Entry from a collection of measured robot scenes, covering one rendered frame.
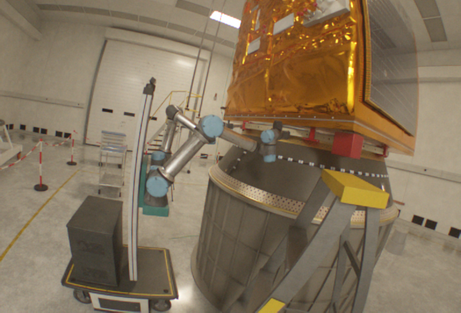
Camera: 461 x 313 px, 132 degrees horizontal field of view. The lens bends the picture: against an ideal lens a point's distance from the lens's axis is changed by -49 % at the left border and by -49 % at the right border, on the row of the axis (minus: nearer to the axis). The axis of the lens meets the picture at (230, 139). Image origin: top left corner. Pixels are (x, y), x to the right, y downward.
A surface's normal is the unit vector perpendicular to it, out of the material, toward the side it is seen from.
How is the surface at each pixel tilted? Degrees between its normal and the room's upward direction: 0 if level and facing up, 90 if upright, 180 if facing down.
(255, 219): 90
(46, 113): 90
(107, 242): 90
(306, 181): 62
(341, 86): 92
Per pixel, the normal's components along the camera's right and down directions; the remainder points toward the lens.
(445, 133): -0.88, -0.15
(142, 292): 0.18, -0.98
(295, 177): -0.33, -0.51
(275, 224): -0.50, -0.06
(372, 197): -0.29, -0.02
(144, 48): 0.43, 0.11
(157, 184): 0.21, 0.19
